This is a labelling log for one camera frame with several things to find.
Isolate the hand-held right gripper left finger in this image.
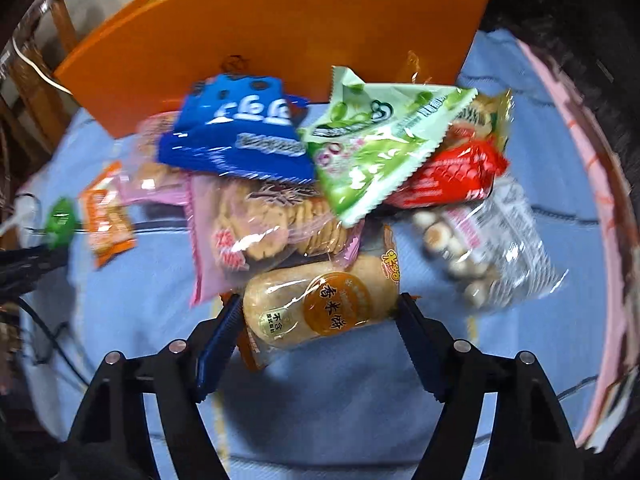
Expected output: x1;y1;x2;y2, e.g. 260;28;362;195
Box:
57;292;243;480

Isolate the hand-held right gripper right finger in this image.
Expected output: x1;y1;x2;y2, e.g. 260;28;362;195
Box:
395;292;583;480

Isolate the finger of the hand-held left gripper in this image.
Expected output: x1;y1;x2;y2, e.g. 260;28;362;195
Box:
0;245;68;293

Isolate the rice cake packet orange label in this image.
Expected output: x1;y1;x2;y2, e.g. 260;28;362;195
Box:
235;225;403;371

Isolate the orange cardboard box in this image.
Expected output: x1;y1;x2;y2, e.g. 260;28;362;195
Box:
52;0;488;138

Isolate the white plastic bag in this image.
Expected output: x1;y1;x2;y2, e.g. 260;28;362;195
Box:
0;195;46;241

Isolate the small green snack packet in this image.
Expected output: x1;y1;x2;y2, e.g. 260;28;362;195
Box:
45;197;81;248

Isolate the small orange snack packet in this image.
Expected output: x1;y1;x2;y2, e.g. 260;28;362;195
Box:
80;160;137;268

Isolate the pink cracker packet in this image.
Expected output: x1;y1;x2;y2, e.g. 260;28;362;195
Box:
117;110;196;206
187;175;366;308

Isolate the clear packet of round biscuits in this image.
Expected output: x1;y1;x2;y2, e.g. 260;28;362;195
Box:
412;180;568;311

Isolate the wooden furniture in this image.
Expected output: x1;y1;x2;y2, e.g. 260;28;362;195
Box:
0;0;81;161

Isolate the red snack packet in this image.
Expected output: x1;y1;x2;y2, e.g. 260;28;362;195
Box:
385;137;508;208

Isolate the green triangular snack packet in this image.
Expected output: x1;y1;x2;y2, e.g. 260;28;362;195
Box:
297;66;478;226

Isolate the blue cookie packet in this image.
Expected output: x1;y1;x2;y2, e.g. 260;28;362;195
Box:
157;74;316;183

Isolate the pink sheet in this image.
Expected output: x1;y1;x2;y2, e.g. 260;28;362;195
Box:
515;40;640;448

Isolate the yellow-green snack packet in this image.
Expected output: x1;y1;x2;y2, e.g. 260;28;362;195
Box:
450;90;516;156

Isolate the black fuzzy blanket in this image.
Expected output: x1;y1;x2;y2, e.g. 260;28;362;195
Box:
460;0;640;211

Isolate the black cable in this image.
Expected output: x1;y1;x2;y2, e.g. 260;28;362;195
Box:
20;300;101;386

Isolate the white cable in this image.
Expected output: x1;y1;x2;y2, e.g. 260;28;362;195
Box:
10;35;76;96

